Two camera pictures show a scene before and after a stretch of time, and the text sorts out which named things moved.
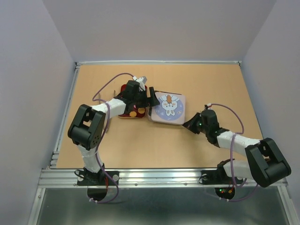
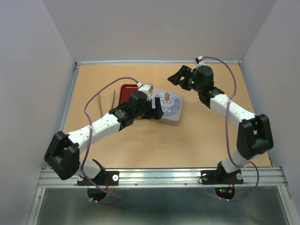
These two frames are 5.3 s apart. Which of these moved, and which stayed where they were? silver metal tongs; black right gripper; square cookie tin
Moved: black right gripper
Stayed: square cookie tin; silver metal tongs
